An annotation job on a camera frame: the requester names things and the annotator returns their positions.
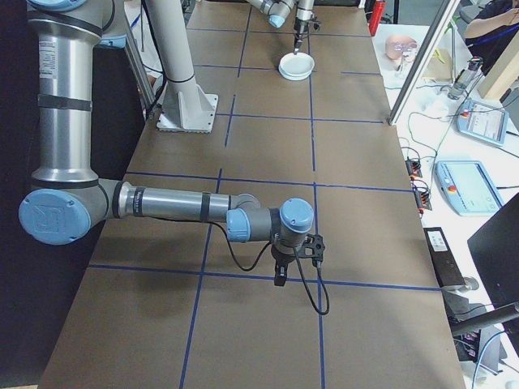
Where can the white round plate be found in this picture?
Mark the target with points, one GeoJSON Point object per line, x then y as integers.
{"type": "Point", "coordinates": [297, 62]}

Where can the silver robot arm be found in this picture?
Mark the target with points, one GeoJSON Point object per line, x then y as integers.
{"type": "Point", "coordinates": [267, 8]}
{"type": "Point", "coordinates": [65, 121]}

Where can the red cylinder tube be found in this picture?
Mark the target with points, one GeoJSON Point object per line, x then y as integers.
{"type": "Point", "coordinates": [380, 12]}

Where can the pink bowl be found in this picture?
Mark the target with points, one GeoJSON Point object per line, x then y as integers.
{"type": "Point", "coordinates": [393, 50]}

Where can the person in white coat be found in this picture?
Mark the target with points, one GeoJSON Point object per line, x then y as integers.
{"type": "Point", "coordinates": [148, 44]}

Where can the crumpled white tissue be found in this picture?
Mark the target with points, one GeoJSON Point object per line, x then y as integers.
{"type": "Point", "coordinates": [436, 108]}

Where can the black orange connector block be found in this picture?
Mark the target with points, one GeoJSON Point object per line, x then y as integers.
{"type": "Point", "coordinates": [423, 199]}
{"type": "Point", "coordinates": [414, 167]}

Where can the black box with white label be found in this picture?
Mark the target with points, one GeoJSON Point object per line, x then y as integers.
{"type": "Point", "coordinates": [446, 259]}

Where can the clear bottle with black cap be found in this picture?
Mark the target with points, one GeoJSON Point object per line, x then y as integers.
{"type": "Point", "coordinates": [462, 81]}

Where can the white side desk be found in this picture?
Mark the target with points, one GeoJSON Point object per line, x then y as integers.
{"type": "Point", "coordinates": [456, 231]}

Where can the grey desk clamp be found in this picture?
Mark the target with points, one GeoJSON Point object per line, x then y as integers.
{"type": "Point", "coordinates": [462, 304]}

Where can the person in black shirt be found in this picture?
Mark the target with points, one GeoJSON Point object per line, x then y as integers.
{"type": "Point", "coordinates": [486, 28]}

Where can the blue teach pendant tablet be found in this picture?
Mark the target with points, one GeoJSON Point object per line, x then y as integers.
{"type": "Point", "coordinates": [466, 186]}
{"type": "Point", "coordinates": [484, 121]}

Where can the black computer monitor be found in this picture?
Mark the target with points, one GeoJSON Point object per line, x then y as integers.
{"type": "Point", "coordinates": [498, 251]}

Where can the aluminium profile post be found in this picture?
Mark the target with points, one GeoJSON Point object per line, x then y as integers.
{"type": "Point", "coordinates": [421, 61]}

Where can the white pillar with base plate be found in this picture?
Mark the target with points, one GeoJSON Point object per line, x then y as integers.
{"type": "Point", "coordinates": [174, 61]}

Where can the grey metal frame bar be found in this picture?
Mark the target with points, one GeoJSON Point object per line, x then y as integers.
{"type": "Point", "coordinates": [140, 69]}

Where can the black frame cover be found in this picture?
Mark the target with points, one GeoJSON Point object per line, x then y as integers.
{"type": "Point", "coordinates": [12, 121]}

